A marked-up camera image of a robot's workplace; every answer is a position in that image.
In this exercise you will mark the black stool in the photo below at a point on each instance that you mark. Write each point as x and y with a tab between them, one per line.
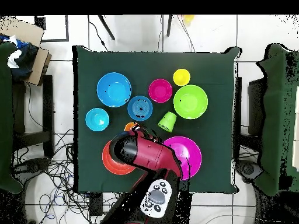
48	105

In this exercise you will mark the bundle of clothes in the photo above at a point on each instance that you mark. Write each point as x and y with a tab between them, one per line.
23	58

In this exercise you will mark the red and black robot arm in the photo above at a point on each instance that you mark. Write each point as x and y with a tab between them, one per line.
149	154

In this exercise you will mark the cardboard box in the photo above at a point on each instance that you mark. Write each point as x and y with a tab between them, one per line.
39	65

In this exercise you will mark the green cup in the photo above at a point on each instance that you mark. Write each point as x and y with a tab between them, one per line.
168	121

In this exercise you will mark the black power brick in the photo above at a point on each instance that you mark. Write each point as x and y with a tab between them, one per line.
96	204

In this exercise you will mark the green bowl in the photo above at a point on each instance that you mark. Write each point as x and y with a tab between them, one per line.
190	102

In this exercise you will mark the green cloth side table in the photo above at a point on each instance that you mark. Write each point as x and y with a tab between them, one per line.
4	105
273	116

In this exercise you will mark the ribbed blue bowl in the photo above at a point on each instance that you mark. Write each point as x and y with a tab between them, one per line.
134	105

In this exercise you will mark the black tripod leg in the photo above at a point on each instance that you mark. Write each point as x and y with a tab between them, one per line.
169	25
106	26

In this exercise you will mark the yellow object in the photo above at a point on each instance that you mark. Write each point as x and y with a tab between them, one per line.
188	18

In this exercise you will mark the black square frame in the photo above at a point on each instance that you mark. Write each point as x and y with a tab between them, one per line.
67	28

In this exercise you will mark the large pink bowl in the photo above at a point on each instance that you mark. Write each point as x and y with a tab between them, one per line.
189	151

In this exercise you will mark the large blue bowl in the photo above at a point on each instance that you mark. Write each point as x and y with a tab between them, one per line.
114	89

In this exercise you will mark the orange-red bowl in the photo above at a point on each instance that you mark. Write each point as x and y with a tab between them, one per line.
107	161

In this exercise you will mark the black pedestal foot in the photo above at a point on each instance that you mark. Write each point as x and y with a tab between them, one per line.
247	169
32	165

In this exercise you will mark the dark green table cloth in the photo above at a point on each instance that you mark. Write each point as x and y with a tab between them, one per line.
149	65

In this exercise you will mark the orange cup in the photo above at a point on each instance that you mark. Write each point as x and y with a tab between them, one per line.
128	126

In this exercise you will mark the yellow cup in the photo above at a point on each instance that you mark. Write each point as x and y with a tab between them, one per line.
181	77

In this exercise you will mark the small red bowl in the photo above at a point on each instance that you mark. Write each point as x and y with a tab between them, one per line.
160	90

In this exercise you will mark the small turquoise bowl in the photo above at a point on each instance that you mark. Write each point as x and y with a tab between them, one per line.
97	119

